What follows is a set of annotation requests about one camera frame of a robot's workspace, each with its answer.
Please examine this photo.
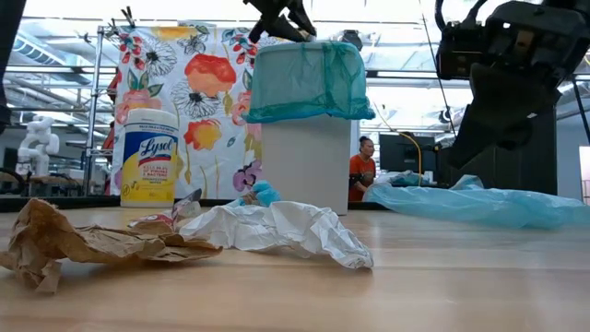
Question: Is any black monitor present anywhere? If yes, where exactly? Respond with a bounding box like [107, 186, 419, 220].
[378, 133, 437, 174]

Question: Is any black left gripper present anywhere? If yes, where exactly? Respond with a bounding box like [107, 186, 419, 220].
[242, 0, 318, 42]

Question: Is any metal wire rack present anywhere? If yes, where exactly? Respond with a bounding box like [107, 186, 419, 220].
[82, 6, 122, 197]

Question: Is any person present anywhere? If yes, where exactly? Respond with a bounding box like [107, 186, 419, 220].
[348, 135, 377, 203]

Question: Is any black aluminium table frame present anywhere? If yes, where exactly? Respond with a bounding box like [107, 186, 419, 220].
[0, 196, 388, 213]

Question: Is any white tissue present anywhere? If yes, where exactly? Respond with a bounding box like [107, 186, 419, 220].
[179, 200, 375, 270]

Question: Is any light blue trash bag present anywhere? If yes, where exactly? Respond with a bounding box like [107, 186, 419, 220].
[363, 173, 590, 231]

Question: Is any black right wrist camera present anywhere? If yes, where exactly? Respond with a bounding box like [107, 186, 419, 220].
[435, 20, 490, 82]

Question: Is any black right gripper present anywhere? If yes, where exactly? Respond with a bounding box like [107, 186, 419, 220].
[449, 0, 590, 170]

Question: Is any black partition wall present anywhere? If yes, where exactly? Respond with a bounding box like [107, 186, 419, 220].
[435, 108, 559, 195]

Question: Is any brown paper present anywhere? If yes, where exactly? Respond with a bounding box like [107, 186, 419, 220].
[130, 216, 207, 245]
[0, 197, 224, 295]

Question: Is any blue crumpled ball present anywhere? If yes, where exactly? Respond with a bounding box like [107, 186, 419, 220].
[237, 179, 282, 208]

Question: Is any yellow cable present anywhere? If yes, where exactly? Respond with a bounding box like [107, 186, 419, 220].
[372, 103, 423, 186]

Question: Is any Lysol wipes canister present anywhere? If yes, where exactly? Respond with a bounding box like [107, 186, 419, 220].
[120, 108, 180, 208]

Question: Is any floral print cloth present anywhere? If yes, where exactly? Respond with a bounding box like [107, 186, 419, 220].
[110, 25, 296, 199]

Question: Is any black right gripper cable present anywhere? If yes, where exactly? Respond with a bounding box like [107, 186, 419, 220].
[434, 0, 490, 33]

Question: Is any white plastic trash bin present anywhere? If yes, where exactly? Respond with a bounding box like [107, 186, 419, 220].
[261, 113, 351, 217]

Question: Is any teal trash bag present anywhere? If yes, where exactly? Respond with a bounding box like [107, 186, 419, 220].
[242, 40, 377, 125]

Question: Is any black slanted pole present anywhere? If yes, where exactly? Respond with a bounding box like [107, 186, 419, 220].
[571, 76, 590, 144]

